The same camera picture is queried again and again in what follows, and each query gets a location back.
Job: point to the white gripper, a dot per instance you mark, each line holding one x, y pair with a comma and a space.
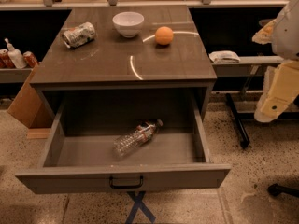
287, 34

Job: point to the clear plastic water bottle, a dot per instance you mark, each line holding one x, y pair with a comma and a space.
142, 134

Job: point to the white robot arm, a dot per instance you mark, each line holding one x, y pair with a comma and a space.
285, 37

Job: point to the grey cabinet with counter top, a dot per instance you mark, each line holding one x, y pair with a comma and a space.
127, 70

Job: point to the open grey top drawer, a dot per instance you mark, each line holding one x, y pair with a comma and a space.
79, 154

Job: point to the white pump bottle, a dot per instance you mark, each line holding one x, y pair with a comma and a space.
15, 56

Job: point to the right grey shelf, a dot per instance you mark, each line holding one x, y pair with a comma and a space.
248, 65

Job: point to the grey shelf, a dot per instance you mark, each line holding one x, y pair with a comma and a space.
248, 65
8, 75

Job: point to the folded white cloth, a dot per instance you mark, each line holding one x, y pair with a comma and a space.
225, 56

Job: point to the orange fruit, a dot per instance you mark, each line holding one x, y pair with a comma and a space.
164, 36

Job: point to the black chair base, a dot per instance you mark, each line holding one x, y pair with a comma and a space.
276, 189

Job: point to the white ceramic bowl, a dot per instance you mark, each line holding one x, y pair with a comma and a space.
128, 24

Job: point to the crushed silver can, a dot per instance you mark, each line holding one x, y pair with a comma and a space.
78, 36

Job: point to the red soda can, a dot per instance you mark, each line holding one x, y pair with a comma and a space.
30, 58
5, 58

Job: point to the brown cardboard box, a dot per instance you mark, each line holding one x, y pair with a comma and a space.
28, 108

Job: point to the left grey shelf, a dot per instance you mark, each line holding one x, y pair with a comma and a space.
8, 75

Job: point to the black table leg frame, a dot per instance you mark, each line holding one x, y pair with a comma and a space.
239, 116

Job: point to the black drawer handle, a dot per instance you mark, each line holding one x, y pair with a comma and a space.
121, 183

